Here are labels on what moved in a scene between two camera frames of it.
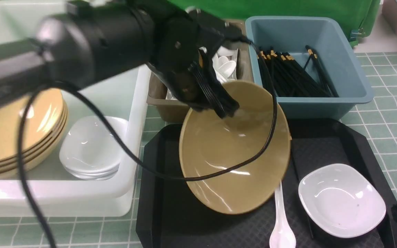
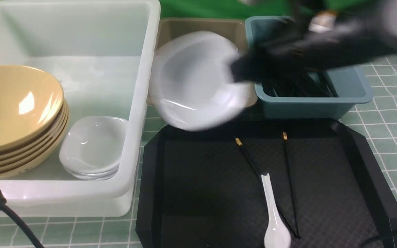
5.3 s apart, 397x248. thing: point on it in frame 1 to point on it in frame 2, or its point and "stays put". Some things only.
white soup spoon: x=282 y=236 to x=277 y=236
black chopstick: x=298 y=180 to x=285 y=137
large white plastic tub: x=124 y=98 to x=125 y=35
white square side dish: x=340 y=201 to x=191 y=82
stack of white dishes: x=89 y=151 stays put
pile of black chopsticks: x=291 y=79 stays put
